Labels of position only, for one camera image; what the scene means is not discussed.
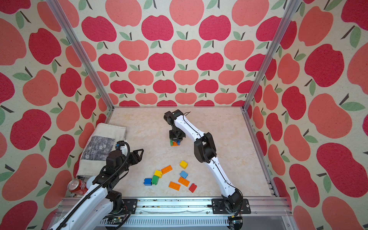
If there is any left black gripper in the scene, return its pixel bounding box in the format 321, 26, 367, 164
116, 148, 144, 176

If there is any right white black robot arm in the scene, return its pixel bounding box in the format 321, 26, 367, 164
163, 110, 243, 214

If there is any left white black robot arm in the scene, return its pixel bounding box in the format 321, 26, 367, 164
51, 141, 144, 230

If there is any yellow lego brick left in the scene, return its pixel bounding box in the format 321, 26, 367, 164
154, 170, 163, 178

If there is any yellow square lego brick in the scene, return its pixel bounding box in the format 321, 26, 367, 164
179, 161, 188, 169

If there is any blue lego brick left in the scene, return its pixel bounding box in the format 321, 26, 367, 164
143, 178, 152, 186

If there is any green lego brick left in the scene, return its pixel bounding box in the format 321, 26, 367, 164
151, 175, 160, 185

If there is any light blue lego brick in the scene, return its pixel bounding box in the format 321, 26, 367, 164
180, 171, 188, 179

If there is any orange lego plate bottom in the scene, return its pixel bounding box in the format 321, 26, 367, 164
169, 182, 181, 191

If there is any red lego brick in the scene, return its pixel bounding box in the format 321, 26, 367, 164
189, 183, 197, 193

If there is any folded beige printed cloth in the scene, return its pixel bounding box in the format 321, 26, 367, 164
76, 123, 127, 178

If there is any red soda can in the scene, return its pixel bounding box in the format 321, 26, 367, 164
67, 179, 88, 195

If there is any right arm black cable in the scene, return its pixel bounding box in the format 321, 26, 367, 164
182, 111, 239, 196

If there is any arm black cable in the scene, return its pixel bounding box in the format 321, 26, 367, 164
57, 140, 130, 230
182, 111, 239, 196

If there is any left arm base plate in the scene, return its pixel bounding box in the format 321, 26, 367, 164
108, 199, 138, 224

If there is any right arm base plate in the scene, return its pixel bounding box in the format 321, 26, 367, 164
208, 199, 251, 215

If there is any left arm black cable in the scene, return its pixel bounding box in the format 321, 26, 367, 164
57, 140, 130, 230

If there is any front aluminium rail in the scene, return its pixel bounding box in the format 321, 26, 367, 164
48, 196, 297, 230

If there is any left aluminium frame post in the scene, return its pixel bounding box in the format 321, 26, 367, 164
46, 0, 114, 112

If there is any aluminium frame post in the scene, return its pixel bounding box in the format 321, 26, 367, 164
241, 0, 302, 113
46, 0, 114, 112

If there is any right aluminium frame post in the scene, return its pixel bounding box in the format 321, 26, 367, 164
241, 0, 302, 113

